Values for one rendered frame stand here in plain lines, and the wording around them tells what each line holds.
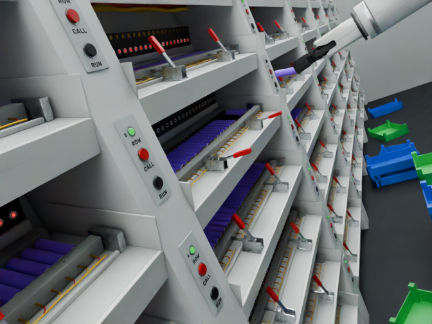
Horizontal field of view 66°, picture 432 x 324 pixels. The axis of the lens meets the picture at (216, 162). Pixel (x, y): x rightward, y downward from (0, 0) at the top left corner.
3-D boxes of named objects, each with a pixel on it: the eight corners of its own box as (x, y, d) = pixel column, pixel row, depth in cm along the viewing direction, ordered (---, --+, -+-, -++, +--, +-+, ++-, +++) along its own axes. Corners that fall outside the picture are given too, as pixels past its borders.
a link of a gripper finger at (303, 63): (314, 47, 83) (291, 63, 86) (312, 49, 80) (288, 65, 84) (321, 58, 83) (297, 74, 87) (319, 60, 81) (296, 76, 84)
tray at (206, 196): (281, 125, 104) (279, 94, 100) (198, 237, 53) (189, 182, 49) (220, 125, 112) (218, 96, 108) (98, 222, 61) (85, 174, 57)
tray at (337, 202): (349, 184, 175) (350, 159, 170) (341, 256, 124) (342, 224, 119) (309, 181, 183) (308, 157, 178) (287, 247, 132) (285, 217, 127)
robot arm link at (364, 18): (363, 1, 80) (351, 9, 82) (362, 0, 73) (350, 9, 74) (380, 31, 81) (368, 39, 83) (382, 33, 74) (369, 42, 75)
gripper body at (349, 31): (355, 8, 82) (315, 37, 87) (354, 8, 73) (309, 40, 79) (371, 35, 82) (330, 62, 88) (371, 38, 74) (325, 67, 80)
